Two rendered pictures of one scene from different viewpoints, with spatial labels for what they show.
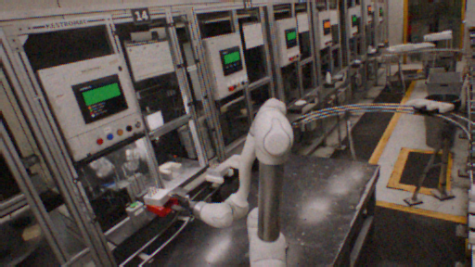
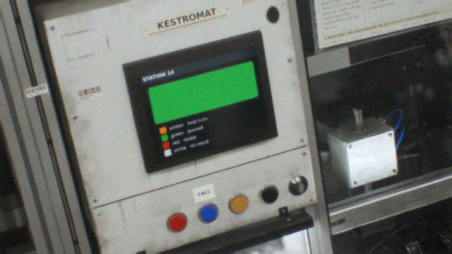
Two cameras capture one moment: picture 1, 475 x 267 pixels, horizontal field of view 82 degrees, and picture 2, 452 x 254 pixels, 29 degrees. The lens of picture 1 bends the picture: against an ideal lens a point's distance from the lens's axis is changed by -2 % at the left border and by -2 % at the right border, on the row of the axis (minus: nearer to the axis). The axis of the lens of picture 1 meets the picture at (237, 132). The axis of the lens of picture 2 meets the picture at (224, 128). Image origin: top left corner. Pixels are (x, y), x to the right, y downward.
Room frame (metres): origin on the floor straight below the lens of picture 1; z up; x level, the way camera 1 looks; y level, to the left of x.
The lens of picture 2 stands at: (0.29, -0.18, 2.10)
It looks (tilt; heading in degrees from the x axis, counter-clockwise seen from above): 20 degrees down; 34
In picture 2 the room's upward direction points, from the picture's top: 10 degrees counter-clockwise
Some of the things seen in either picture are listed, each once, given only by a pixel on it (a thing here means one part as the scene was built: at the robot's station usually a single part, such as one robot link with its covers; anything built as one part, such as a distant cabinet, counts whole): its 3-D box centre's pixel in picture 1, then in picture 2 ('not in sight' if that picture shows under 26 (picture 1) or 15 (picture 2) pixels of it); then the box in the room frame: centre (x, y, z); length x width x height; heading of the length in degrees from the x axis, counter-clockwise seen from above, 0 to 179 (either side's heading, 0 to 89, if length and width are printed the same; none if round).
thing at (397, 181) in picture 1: (421, 168); not in sight; (2.66, -1.96, 0.01); 1.00 x 0.55 x 0.01; 139
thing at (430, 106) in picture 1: (428, 108); not in sight; (2.38, -1.79, 0.84); 0.37 x 0.14 x 0.10; 17
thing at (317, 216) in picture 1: (272, 207); not in sight; (1.61, -0.13, 0.66); 1.50 x 1.06 x 0.04; 139
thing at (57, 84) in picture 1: (89, 104); (174, 104); (1.54, 0.77, 1.60); 0.42 x 0.29 x 0.46; 139
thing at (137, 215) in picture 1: (136, 213); not in sight; (1.36, 0.65, 0.97); 0.08 x 0.08 x 0.12; 49
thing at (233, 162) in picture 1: (229, 171); not in sight; (1.92, 0.12, 0.84); 0.36 x 0.14 x 0.10; 139
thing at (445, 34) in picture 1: (437, 53); not in sight; (6.31, -4.89, 0.48); 0.84 x 0.58 x 0.97; 147
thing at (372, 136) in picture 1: (390, 101); not in sight; (5.03, -2.98, 0.01); 5.85 x 0.59 x 0.01; 139
